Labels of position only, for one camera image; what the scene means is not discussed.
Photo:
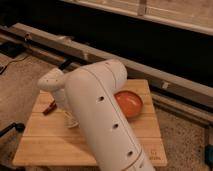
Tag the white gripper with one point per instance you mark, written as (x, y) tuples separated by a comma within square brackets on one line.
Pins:
[(71, 120)]

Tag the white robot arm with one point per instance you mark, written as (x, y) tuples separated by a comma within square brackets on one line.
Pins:
[(88, 92)]

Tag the wooden board table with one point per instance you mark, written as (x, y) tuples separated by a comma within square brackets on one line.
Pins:
[(47, 141)]

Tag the orange bowl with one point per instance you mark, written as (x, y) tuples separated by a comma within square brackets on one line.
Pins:
[(129, 102)]

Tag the blue object at edge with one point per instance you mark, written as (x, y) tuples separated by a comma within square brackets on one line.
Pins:
[(209, 155)]

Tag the red-brown handled tool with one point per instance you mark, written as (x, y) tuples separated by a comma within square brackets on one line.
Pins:
[(52, 106)]

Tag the black clamp handle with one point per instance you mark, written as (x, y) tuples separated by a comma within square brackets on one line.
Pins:
[(19, 127)]

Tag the grey metal rail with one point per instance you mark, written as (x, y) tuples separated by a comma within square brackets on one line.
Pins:
[(169, 83)]

